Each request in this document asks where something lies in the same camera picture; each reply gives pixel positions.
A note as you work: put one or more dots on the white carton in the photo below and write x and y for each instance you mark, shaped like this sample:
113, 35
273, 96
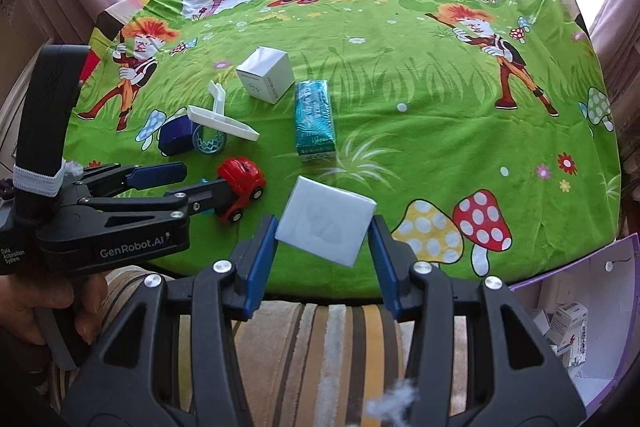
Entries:
540, 324

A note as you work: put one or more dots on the white box with blotch print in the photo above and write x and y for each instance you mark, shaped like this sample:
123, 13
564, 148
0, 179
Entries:
325, 217

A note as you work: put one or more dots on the teal box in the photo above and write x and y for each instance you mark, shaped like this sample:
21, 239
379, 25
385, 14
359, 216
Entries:
314, 117

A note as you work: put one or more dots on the person's left hand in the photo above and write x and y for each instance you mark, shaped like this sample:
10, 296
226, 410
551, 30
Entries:
30, 307

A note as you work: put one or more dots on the white fluff tuft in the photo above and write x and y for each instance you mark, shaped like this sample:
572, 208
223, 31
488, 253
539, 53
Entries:
395, 402

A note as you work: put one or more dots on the red toy car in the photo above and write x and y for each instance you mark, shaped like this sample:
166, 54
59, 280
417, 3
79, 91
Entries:
240, 174

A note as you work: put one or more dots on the dark blue box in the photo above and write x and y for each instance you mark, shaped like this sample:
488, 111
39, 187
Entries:
175, 134

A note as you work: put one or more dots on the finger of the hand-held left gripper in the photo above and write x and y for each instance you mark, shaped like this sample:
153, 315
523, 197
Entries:
200, 197
160, 174

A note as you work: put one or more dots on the purple storage box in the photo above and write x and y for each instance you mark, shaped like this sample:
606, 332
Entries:
575, 272

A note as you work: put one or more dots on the blue white toy piece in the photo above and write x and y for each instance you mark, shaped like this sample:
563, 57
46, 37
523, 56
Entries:
220, 122

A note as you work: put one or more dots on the white box blue red label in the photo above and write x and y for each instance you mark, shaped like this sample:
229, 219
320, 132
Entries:
567, 322

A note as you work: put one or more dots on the white cube box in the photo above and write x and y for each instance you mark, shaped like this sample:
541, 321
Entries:
265, 74

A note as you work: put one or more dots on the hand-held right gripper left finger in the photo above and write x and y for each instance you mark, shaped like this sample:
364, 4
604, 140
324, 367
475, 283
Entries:
262, 262

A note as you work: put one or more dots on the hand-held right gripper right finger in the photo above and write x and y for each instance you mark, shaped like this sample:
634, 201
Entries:
385, 262

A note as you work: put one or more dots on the green printed blanket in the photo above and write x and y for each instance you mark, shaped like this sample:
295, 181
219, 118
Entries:
425, 132

